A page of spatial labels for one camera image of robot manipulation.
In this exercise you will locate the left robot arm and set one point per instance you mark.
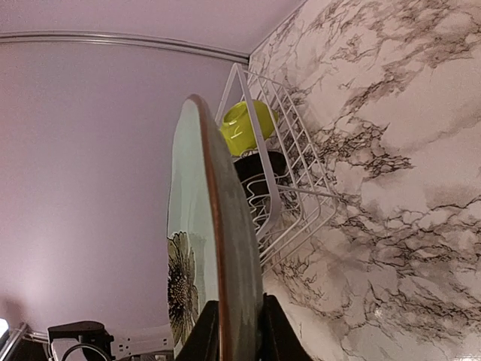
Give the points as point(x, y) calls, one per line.
point(83, 340)

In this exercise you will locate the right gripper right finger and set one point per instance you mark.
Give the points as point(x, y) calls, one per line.
point(279, 341)

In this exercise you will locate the left aluminium frame post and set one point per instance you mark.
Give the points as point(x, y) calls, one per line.
point(109, 38)

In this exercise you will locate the lime green bowl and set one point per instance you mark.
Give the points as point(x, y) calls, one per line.
point(237, 128)

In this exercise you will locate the white wire dish rack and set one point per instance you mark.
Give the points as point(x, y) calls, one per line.
point(301, 199)

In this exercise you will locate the light green flower plate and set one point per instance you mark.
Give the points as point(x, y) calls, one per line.
point(212, 247)

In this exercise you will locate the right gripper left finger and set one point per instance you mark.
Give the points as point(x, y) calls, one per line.
point(203, 341)

